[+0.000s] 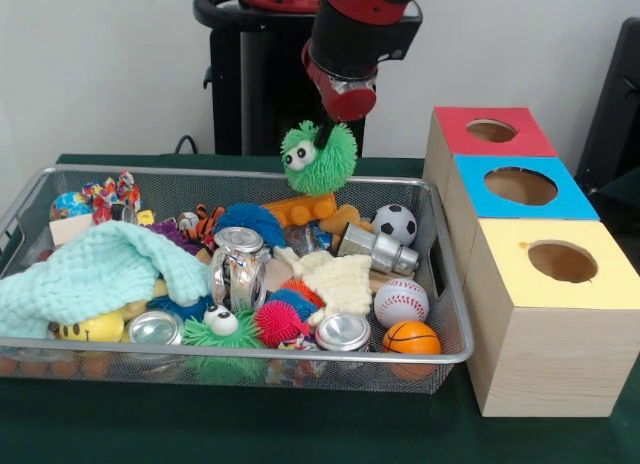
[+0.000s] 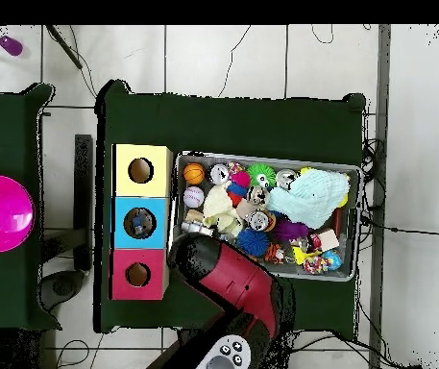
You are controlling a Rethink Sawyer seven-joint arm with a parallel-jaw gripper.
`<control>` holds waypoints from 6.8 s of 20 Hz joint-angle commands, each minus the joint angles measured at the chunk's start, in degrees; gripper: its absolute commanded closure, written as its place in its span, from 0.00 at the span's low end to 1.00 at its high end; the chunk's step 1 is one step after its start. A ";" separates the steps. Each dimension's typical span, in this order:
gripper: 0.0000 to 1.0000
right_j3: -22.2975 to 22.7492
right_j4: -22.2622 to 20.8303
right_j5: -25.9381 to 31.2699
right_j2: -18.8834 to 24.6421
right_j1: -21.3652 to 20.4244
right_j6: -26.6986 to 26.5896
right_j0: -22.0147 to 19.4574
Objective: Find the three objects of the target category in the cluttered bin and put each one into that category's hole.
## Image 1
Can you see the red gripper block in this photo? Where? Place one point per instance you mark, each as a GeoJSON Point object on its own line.
{"type": "Point", "coordinates": [350, 104]}

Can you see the large green fuzzy eyed ball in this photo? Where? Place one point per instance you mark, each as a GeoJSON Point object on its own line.
{"type": "Point", "coordinates": [330, 169]}

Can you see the silver plastic toy truck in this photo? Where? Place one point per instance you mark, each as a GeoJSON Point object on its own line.
{"type": "Point", "coordinates": [385, 251]}

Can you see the light blue cloth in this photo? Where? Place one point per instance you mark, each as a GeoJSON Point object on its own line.
{"type": "Point", "coordinates": [100, 269]}

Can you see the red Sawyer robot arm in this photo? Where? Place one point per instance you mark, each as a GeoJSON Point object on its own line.
{"type": "Point", "coordinates": [360, 29]}

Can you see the shallow metal mesh bin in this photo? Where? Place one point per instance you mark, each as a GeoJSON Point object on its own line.
{"type": "Point", "coordinates": [150, 371]}

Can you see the wooden box with three holes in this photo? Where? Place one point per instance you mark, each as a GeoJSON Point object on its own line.
{"type": "Point", "coordinates": [540, 364]}

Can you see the orange toy brick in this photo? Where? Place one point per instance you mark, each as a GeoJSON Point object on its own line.
{"type": "Point", "coordinates": [300, 211]}

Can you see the black and white soccer ball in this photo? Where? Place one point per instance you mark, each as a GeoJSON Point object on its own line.
{"type": "Point", "coordinates": [395, 225]}

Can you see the purple spiky ball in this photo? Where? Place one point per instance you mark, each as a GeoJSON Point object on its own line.
{"type": "Point", "coordinates": [170, 231]}

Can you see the white toy baseball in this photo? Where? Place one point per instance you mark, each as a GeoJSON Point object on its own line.
{"type": "Point", "coordinates": [401, 303]}

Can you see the small green fuzzy eyed ball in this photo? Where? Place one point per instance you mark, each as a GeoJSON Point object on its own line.
{"type": "Point", "coordinates": [240, 334]}

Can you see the blue fuzzy eyed ball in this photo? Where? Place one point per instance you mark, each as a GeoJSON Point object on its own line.
{"type": "Point", "coordinates": [192, 308]}

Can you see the orange toy basketball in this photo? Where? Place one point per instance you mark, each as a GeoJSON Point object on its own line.
{"type": "Point", "coordinates": [411, 338]}

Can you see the yellow smiley ball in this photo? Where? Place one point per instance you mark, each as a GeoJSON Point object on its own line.
{"type": "Point", "coordinates": [100, 329]}

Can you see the dark green tablecloth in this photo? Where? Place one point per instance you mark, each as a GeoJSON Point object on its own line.
{"type": "Point", "coordinates": [300, 434]}
{"type": "Point", "coordinates": [625, 189]}

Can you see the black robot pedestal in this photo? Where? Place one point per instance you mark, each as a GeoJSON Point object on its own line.
{"type": "Point", "coordinates": [265, 84]}

